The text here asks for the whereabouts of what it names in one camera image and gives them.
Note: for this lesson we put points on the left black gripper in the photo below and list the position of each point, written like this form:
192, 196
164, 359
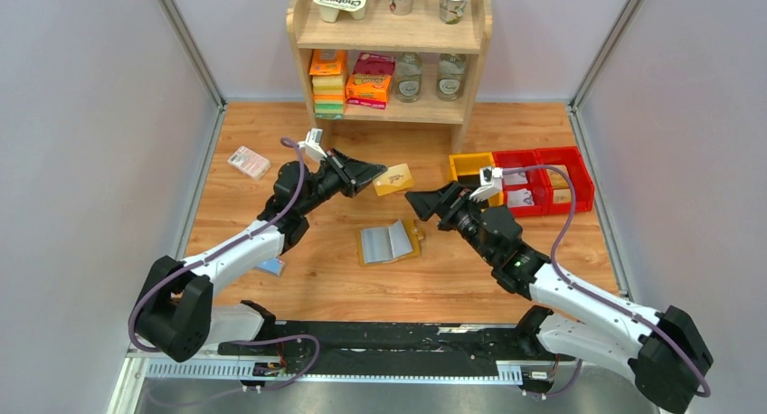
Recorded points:
344, 174

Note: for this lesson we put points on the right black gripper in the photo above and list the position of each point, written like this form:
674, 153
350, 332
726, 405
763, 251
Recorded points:
452, 204

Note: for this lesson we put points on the yellow credit card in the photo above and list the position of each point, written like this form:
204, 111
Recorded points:
396, 178

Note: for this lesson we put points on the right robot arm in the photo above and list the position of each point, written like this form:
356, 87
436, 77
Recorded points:
662, 353

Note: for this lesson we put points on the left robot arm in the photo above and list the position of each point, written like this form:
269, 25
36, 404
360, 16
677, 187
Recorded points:
174, 310

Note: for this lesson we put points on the white cards in bin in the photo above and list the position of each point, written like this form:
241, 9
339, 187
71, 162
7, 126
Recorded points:
519, 193

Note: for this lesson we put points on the pink white card pack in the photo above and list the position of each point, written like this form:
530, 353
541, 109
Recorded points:
249, 163

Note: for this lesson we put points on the yellow plastic bin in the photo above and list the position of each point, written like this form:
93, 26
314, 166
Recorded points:
465, 168

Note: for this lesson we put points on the orange pink snack box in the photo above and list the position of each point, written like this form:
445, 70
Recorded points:
369, 84

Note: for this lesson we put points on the stack of coloured sponges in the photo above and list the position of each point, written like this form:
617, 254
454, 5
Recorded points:
328, 74

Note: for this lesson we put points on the blue small box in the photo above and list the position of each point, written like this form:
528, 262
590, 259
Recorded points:
273, 266

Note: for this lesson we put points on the left glass bottle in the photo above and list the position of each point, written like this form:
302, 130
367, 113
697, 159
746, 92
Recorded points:
408, 76

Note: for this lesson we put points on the glass bottle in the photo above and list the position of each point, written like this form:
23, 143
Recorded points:
451, 70
408, 76

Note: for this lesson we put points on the right glass bottle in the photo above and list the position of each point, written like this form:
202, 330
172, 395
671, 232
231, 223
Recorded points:
451, 70

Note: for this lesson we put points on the right red plastic bin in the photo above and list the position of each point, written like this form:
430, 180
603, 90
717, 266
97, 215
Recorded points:
583, 187

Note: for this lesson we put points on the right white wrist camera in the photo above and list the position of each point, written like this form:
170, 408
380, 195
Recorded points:
490, 183

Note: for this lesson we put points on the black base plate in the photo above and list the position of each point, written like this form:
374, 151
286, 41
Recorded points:
396, 349

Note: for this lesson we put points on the aluminium rail frame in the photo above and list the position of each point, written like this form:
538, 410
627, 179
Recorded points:
261, 373

